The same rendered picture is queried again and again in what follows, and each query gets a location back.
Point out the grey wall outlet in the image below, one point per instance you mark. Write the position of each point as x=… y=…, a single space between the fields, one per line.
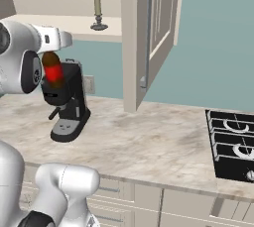
x=90 y=85

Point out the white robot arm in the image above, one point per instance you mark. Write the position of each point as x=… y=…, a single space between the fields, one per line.
x=13 y=56

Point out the beige base cabinet door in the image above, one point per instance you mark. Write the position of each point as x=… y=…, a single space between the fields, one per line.
x=187 y=209
x=148 y=207

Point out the black hob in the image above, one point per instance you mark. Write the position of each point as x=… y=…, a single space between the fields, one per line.
x=228 y=158

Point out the brown beer bottle red label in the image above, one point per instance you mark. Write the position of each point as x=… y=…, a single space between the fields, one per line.
x=53 y=72

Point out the black coffee machine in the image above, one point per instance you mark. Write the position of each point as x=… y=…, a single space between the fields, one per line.
x=71 y=105

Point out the beige drawer front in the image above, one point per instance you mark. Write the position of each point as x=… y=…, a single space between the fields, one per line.
x=123 y=214
x=126 y=189

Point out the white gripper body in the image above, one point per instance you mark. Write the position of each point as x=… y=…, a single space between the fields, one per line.
x=65 y=40

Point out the silver hob knob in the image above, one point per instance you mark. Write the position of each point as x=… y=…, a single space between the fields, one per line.
x=250 y=175

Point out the olive candle on dark holder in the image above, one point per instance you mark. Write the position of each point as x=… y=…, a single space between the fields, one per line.
x=97 y=6

